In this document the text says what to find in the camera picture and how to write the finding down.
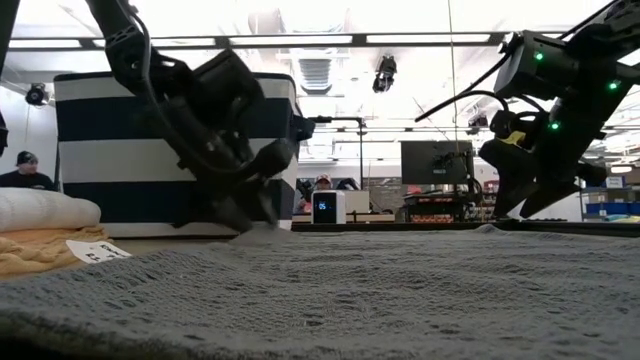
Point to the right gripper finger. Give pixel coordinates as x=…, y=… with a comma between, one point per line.
x=550, y=197
x=515, y=170

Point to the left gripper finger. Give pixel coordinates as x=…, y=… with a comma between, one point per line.
x=262, y=200
x=220, y=207

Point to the grey towel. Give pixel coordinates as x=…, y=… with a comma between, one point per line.
x=350, y=290

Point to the white towel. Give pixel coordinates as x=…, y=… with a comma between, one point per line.
x=45, y=210

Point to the tan waffle towel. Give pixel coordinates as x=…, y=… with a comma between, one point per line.
x=35, y=250

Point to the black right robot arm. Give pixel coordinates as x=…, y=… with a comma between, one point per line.
x=540, y=65

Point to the shelf with blue bins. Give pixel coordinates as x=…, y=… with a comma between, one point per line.
x=612, y=200

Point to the person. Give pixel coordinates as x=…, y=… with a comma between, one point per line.
x=25, y=172
x=322, y=182

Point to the white timer with display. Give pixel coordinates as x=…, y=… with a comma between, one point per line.
x=327, y=206

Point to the black monitor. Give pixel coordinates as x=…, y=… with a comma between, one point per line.
x=425, y=160

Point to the navy white striped fabric bin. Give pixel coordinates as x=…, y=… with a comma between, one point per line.
x=110, y=160

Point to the black bent pipe stand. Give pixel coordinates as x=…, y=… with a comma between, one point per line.
x=345, y=120

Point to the black hanging camera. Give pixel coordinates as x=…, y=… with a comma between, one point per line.
x=385, y=75
x=477, y=121
x=36, y=95

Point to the black table frame rail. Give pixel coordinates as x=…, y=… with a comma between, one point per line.
x=400, y=226

